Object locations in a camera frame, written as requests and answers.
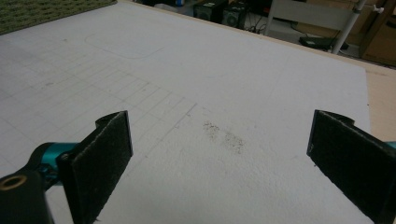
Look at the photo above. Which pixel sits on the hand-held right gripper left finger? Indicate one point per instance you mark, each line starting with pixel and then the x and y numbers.
pixel 99 161

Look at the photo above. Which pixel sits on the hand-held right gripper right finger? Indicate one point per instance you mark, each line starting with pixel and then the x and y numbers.
pixel 351 161

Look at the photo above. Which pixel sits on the green woven basket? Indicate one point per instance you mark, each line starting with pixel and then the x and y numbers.
pixel 37 12

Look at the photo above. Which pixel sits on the cardboard box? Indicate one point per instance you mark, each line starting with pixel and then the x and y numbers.
pixel 361 28
pixel 384 43

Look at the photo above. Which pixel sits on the black flat device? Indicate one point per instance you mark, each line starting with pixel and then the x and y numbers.
pixel 317 42

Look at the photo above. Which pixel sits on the white foam mat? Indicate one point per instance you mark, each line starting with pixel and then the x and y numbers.
pixel 218 77

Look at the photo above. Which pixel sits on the black computer tower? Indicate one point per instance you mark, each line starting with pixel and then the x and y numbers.
pixel 210 12
pixel 233 18

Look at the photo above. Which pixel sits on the white desk frame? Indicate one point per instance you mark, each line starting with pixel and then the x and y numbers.
pixel 311 12

